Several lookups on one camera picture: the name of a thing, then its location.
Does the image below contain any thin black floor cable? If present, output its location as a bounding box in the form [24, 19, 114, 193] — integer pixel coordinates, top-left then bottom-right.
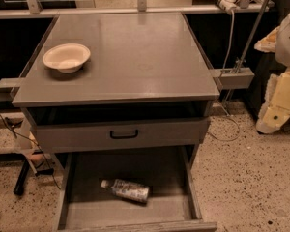
[0, 94, 62, 190]

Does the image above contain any grey left side bracket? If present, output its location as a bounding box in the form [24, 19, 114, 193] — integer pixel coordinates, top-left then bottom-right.
[0, 77, 24, 102]

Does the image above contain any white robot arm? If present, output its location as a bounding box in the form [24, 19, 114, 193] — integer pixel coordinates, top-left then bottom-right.
[254, 13, 290, 134]

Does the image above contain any grey metal side bracket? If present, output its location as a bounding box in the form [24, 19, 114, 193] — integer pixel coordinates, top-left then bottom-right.
[210, 68, 254, 91]

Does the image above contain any white power cable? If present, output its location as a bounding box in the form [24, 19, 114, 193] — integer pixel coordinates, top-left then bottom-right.
[206, 9, 242, 143]

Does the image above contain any grey rear rail shelf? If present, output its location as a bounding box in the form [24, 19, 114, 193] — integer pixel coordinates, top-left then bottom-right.
[0, 2, 276, 20]

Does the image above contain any open grey lower drawer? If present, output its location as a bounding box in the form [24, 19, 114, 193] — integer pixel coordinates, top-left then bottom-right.
[53, 147, 218, 232]

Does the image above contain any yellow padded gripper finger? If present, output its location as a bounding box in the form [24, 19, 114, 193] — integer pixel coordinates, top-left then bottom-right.
[256, 69, 290, 134]

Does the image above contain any clear plastic water bottle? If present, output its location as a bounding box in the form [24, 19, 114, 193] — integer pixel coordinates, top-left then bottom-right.
[101, 179, 150, 203]

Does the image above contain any black drawer handle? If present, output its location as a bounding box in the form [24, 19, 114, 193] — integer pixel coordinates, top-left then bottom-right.
[109, 130, 139, 140]

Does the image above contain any white paper bowl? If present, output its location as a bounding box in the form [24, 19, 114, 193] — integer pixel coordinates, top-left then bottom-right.
[43, 43, 91, 73]

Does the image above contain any closed grey upper drawer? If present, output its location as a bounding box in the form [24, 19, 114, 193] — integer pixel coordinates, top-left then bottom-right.
[32, 118, 209, 153]

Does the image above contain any black floor stand leg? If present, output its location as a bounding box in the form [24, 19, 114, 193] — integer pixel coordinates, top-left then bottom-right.
[14, 151, 54, 196]

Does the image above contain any diagonal metal rod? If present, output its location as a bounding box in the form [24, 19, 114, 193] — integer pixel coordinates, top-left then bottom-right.
[232, 0, 270, 73]

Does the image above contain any grey cabinet with counter top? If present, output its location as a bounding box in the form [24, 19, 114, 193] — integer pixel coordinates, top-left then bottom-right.
[11, 12, 220, 157]

